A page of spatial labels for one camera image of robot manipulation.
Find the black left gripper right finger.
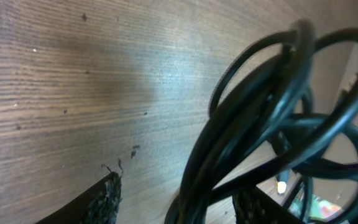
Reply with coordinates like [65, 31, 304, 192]
[232, 186, 303, 224]

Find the black cable bundle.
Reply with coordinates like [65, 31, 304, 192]
[163, 19, 358, 224]

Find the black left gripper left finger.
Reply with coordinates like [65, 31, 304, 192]
[37, 172, 122, 224]

